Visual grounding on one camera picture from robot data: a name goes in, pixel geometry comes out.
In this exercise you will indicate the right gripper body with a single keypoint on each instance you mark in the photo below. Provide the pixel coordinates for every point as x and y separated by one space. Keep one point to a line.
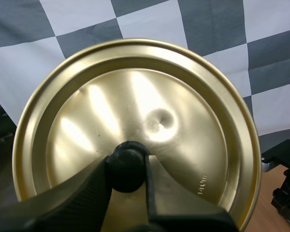
288 193

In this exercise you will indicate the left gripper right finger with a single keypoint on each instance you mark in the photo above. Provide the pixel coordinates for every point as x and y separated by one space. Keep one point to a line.
183 221

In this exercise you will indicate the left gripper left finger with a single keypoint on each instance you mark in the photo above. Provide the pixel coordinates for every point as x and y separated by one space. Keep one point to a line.
70 205

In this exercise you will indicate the gold lid with black knob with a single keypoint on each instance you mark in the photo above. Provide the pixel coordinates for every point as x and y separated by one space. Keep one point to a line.
116 96

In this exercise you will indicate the checked cloth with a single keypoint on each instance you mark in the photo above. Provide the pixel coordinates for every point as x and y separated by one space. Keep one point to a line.
38 36

